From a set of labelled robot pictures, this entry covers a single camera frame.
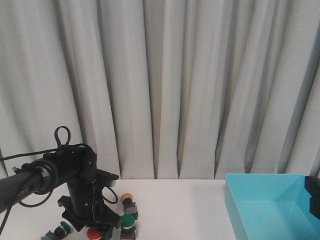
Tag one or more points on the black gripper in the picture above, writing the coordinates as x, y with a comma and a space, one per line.
76, 166
312, 186

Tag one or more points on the red push button switch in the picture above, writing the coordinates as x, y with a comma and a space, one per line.
95, 233

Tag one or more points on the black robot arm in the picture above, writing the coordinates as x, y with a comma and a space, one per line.
32, 178

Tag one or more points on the light blue plastic box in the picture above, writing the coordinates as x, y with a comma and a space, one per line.
270, 207

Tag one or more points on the lying green push button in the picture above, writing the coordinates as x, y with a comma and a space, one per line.
60, 232

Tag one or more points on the yellow push button on table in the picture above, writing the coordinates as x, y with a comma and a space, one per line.
129, 206

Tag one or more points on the upright green push button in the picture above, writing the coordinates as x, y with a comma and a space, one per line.
128, 230

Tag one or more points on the white pleated curtain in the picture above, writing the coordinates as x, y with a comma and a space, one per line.
165, 89

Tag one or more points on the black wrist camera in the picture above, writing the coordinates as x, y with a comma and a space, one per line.
105, 178

